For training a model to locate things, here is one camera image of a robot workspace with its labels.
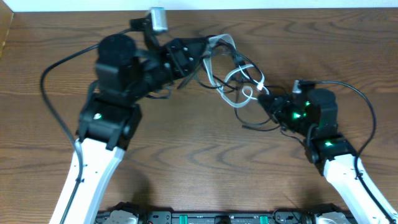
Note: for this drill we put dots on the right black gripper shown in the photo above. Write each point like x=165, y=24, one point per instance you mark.
x=278, y=106

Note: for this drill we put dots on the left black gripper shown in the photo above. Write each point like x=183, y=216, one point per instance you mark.
x=173, y=59

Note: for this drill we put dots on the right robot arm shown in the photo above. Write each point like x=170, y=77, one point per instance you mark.
x=313, y=114

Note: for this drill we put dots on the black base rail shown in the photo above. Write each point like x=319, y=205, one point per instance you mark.
x=130, y=213

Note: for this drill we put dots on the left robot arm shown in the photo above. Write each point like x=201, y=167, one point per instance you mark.
x=111, y=115

